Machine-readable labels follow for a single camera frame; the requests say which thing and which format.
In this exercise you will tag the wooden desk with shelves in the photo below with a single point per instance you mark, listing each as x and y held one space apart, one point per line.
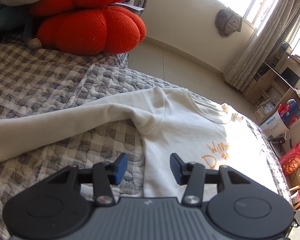
267 89

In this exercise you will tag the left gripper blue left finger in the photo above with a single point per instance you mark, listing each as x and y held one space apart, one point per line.
102 175

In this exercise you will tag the red plastic basket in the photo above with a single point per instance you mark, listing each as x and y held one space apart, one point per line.
290 162

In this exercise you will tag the beige curtain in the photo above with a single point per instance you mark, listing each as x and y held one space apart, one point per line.
264 43

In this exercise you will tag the white paper shopping bag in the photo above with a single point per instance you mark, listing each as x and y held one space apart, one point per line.
280 122

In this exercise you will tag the cream Winnie the Pooh sweatshirt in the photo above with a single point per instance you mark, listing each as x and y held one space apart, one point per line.
169 120

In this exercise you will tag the teal plush toy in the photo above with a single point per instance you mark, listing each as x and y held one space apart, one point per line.
17 20

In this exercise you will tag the red flower-shaped cushion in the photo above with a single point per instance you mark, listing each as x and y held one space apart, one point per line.
88 27

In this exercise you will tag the grey quilted bed cover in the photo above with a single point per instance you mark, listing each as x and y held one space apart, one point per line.
39 81

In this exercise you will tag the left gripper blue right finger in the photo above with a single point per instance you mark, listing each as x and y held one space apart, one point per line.
194 176

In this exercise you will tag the black laptop on desk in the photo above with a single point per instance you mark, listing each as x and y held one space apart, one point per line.
291 77

